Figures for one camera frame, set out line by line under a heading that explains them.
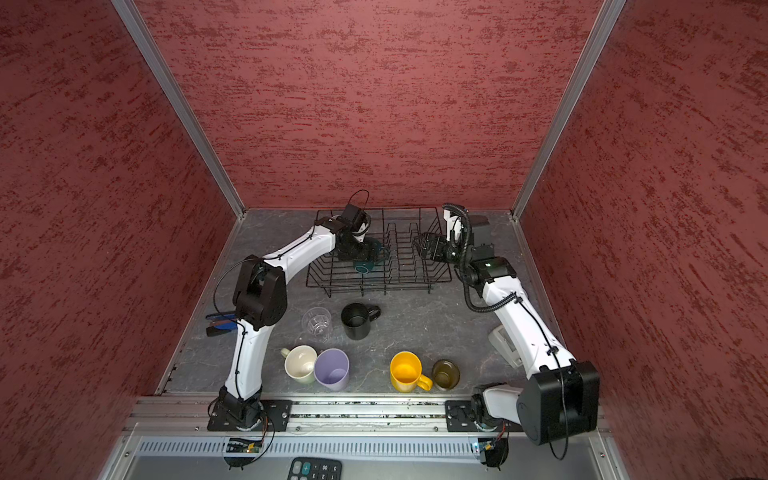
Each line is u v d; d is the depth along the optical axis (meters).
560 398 0.39
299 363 0.79
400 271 0.97
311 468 0.67
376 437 0.72
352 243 0.82
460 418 0.74
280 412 0.74
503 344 0.83
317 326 0.89
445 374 0.80
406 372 0.81
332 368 0.78
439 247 0.69
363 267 0.95
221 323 0.88
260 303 0.57
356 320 0.88
